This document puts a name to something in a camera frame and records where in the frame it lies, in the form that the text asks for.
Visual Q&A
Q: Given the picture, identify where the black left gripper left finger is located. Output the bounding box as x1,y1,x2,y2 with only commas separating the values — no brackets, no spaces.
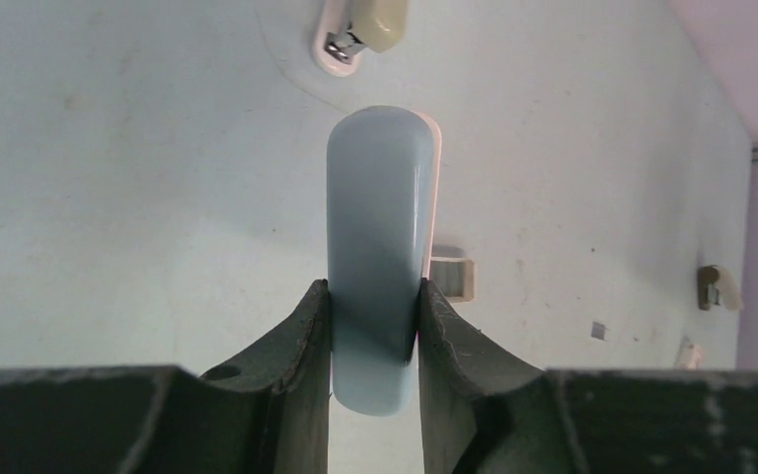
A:
0,279,330,473

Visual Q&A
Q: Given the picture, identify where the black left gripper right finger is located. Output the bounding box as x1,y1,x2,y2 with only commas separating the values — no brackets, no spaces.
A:
418,280,758,473

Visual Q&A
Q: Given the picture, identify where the silver staple strip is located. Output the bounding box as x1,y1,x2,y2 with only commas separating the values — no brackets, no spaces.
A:
590,321,607,341

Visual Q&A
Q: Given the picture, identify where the light blue white stapler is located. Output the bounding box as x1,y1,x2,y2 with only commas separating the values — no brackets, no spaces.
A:
326,106,442,417

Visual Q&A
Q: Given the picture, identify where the open staple box tray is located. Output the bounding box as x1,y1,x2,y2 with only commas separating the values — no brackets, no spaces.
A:
429,245,477,303

